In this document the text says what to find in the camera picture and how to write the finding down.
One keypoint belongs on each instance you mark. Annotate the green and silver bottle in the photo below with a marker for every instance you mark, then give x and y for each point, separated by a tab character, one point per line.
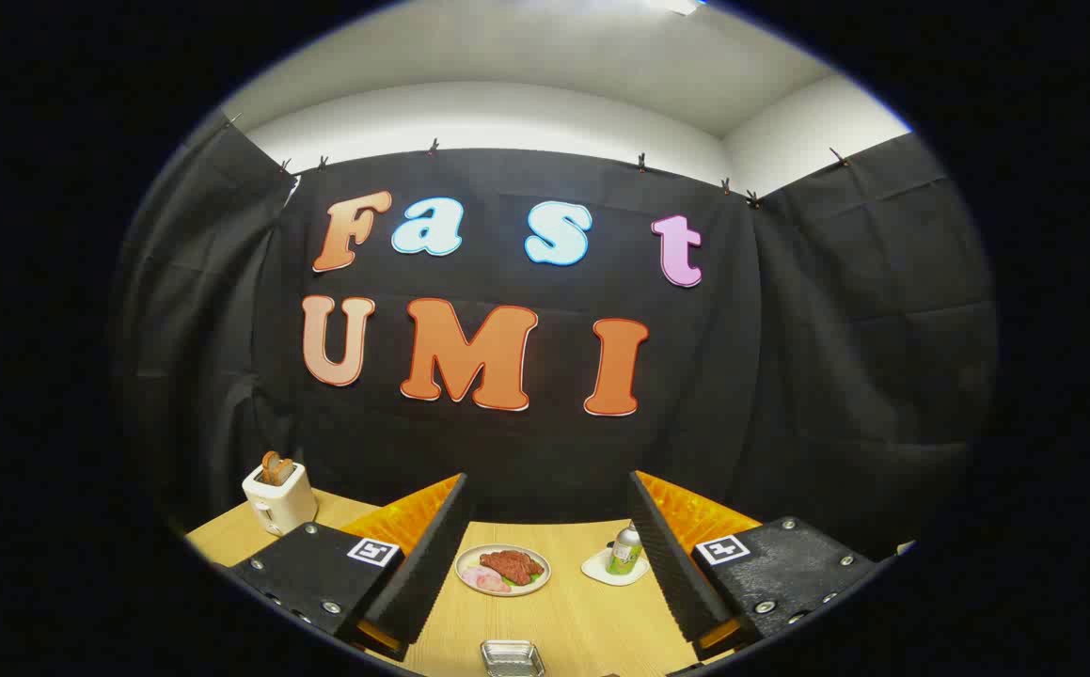
623	555

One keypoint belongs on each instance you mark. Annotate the white coaster dish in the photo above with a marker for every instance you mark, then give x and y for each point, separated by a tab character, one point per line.
596	568

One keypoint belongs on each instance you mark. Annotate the white round plate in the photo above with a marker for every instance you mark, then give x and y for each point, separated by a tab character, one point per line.
469	562

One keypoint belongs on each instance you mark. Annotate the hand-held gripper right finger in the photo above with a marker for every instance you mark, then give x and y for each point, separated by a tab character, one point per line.
671	564

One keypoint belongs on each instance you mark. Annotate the red tomato slice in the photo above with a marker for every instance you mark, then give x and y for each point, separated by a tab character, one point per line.
496	585

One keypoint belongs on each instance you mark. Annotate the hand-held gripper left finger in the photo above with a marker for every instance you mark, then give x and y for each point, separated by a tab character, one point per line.
427	564

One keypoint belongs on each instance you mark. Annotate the green lettuce leaf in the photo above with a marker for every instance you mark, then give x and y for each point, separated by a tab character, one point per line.
518	580

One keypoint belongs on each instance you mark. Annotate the brown meat steak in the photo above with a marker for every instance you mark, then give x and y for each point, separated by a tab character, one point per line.
510	565

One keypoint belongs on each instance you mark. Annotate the white toaster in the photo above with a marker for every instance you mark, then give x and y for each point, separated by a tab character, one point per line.
283	508

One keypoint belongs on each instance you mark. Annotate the toasted bread slice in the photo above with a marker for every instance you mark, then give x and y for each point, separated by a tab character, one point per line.
285	471
269	467

